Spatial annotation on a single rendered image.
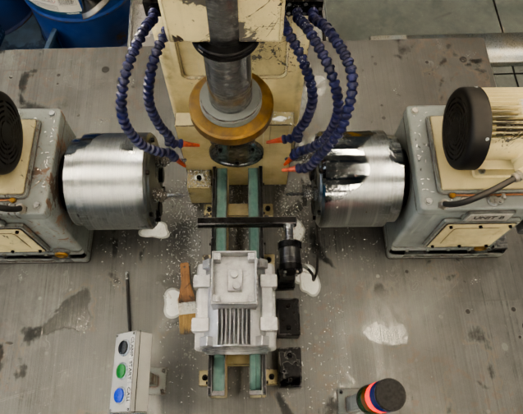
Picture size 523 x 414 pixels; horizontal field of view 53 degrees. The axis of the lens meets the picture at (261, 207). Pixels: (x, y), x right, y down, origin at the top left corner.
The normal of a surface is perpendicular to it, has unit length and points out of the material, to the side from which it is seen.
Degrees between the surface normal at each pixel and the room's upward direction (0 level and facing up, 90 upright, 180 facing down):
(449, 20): 0
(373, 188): 36
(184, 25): 90
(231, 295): 0
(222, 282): 0
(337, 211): 66
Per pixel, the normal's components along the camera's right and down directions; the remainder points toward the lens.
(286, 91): 0.01, 0.92
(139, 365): 0.80, -0.25
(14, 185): 0.01, -0.39
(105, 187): 0.01, 0.15
